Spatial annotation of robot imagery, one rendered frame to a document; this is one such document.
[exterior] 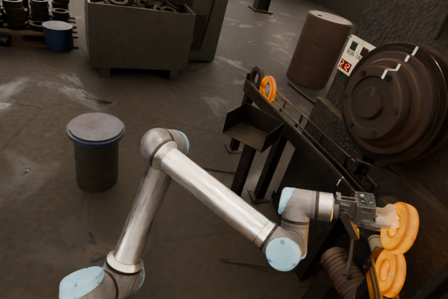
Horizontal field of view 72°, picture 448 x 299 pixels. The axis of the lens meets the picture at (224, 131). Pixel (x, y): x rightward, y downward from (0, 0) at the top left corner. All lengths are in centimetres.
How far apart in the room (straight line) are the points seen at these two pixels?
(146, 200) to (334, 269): 81
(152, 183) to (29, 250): 91
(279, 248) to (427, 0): 112
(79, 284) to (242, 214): 63
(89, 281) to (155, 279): 58
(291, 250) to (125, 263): 70
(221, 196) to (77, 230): 118
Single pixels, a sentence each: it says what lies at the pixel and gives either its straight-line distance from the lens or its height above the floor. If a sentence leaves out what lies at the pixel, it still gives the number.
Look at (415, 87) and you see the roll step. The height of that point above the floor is 124.
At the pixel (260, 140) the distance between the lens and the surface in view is 176.
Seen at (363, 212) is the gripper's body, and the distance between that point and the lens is 104.
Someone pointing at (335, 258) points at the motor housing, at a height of 52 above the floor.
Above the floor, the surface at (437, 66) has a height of 132.
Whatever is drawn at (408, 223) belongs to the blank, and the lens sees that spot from 106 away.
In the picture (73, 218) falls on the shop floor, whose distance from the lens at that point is 203.
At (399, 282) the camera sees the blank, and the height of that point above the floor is 75.
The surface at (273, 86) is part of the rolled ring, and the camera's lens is 210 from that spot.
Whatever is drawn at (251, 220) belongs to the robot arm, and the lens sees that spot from 94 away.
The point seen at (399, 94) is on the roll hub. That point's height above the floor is 121.
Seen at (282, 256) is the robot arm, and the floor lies 85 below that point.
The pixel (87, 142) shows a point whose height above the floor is 42.
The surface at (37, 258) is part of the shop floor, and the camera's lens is 191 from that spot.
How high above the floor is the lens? 156
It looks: 33 degrees down
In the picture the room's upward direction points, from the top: 15 degrees clockwise
